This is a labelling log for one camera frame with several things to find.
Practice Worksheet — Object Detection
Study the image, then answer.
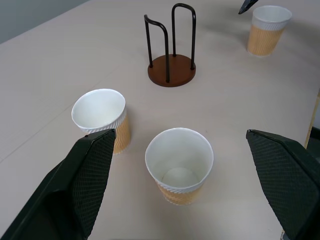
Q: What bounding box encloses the orange white ribbed paper cup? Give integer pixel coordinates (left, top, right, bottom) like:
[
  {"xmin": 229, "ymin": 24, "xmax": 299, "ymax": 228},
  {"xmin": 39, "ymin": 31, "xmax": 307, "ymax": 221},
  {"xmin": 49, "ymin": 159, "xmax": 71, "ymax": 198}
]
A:
[
  {"xmin": 71, "ymin": 88, "xmax": 132, "ymax": 156},
  {"xmin": 144, "ymin": 127, "xmax": 215, "ymax": 207},
  {"xmin": 247, "ymin": 5, "xmax": 293, "ymax": 58}
]

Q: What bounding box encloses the brown wire cup holder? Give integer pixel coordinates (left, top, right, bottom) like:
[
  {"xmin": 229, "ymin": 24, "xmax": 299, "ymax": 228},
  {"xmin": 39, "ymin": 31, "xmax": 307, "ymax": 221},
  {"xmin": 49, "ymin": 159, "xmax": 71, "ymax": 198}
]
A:
[{"xmin": 143, "ymin": 2, "xmax": 197, "ymax": 88}]

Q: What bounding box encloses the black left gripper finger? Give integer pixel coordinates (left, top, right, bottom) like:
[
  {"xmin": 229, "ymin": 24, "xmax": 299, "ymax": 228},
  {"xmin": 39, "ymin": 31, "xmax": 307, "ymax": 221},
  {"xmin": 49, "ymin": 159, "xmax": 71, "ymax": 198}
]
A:
[
  {"xmin": 0, "ymin": 128, "xmax": 117, "ymax": 240},
  {"xmin": 245, "ymin": 129, "xmax": 320, "ymax": 240}
]

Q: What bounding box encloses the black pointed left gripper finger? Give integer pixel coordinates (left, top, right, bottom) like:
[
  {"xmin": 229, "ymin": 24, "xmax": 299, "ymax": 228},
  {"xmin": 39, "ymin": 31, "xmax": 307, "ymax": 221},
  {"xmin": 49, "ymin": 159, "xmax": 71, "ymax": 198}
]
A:
[{"xmin": 238, "ymin": 0, "xmax": 259, "ymax": 15}]

